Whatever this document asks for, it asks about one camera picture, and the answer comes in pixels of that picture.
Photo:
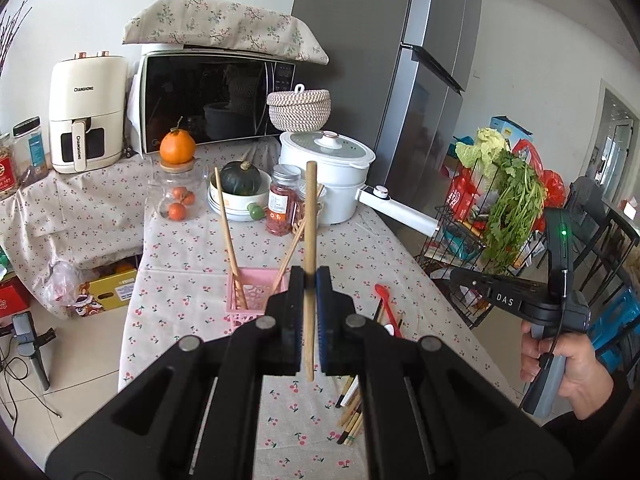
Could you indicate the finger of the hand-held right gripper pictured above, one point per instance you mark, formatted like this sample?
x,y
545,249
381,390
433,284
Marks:
x,y
500,292

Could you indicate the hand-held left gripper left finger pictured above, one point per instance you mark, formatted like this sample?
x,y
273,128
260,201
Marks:
x,y
295,330

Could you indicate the glass jar with red label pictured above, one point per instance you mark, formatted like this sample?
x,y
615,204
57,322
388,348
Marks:
x,y
6,175

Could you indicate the person's right forearm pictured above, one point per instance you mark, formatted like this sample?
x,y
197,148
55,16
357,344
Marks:
x,y
590,445

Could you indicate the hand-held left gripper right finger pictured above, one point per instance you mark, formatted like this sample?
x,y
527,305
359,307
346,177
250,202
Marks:
x,y
322,325

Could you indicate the clear plastic bag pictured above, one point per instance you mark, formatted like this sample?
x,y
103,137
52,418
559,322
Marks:
x,y
62,282

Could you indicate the red plastic spoon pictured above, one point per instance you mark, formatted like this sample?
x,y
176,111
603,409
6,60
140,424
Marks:
x,y
382,290

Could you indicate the jar of red chili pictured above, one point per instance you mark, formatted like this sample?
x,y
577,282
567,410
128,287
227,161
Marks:
x,y
280,210

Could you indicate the clear glass cup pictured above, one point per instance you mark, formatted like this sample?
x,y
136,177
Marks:
x,y
204,175

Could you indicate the grey refrigerator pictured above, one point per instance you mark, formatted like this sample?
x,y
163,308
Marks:
x,y
400,110

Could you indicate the red plastic bag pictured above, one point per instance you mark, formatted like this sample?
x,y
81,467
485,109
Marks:
x,y
552,185

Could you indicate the grey door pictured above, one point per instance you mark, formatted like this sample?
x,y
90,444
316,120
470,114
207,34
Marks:
x,y
617,135

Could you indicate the pink plastic utensil holder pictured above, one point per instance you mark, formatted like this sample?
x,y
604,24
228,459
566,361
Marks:
x,y
255,285

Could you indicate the jar of dried fruit slices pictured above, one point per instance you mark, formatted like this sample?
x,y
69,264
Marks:
x,y
299,200

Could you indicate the blue cardboard box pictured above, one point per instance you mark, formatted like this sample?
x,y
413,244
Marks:
x,y
515,130

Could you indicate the cherry print tablecloth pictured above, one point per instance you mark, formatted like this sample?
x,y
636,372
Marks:
x,y
200,310

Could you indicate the small green fruit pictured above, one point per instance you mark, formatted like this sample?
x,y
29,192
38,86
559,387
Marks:
x,y
256,211

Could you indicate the teal plastic bag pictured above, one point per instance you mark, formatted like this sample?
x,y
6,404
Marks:
x,y
460,142

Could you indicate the large orange with stem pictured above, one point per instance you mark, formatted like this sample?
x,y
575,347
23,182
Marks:
x,y
177,147

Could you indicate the white electric cooking pot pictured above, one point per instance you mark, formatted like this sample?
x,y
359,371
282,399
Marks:
x,y
325,170

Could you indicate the yellow cardboard box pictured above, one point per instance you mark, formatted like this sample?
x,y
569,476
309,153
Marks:
x,y
112,290

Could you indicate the black microwave oven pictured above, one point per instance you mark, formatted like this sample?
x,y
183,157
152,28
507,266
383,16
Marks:
x,y
210,95

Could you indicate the person's right hand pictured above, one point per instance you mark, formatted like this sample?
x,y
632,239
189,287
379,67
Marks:
x,y
585,370

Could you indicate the white bowl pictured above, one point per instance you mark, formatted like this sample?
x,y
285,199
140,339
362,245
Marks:
x,y
235,207

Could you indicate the blue plastic stool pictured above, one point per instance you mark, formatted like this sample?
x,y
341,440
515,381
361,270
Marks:
x,y
617,320

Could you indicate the phone on grey tripod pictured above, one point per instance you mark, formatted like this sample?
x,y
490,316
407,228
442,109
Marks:
x,y
22,325

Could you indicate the black power plug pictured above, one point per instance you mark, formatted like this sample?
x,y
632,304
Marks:
x,y
129,151

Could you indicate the cherry print cabinet cloth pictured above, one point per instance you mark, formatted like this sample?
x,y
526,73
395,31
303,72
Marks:
x,y
90,200

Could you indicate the black chair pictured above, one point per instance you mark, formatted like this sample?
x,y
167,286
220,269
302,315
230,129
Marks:
x,y
607,230

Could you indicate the cream air fryer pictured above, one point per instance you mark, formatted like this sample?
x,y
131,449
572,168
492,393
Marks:
x,y
85,95

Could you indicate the red snack packet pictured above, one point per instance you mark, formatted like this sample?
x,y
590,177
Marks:
x,y
460,195

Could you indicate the wooden chopstick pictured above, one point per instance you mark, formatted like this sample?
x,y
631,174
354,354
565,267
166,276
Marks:
x,y
227,230
311,220
292,252
298,234
350,410

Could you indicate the dark green squash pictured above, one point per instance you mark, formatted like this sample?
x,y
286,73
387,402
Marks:
x,y
240,180

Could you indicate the plastic jar with black lid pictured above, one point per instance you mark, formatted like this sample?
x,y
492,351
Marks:
x,y
30,150

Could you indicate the small orange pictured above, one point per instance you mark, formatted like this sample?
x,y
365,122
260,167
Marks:
x,y
176,211
180,193
190,198

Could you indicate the glass jar with cork lid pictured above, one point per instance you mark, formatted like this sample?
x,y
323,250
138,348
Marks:
x,y
172,175

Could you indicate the white plastic spoon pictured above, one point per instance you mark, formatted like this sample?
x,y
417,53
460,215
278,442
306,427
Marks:
x,y
390,330

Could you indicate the bunch of green herbs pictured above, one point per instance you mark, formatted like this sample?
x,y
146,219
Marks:
x,y
515,200

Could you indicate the red box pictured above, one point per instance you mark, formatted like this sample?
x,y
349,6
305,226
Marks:
x,y
10,300

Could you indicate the floral cloth cover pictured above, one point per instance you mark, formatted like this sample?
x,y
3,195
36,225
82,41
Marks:
x,y
225,22

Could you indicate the dried branches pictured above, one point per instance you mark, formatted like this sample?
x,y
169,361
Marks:
x,y
7,35

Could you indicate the napa cabbage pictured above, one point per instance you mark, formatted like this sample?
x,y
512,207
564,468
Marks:
x,y
482,147

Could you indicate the woven lidded basket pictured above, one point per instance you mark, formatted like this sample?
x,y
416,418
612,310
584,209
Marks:
x,y
300,110

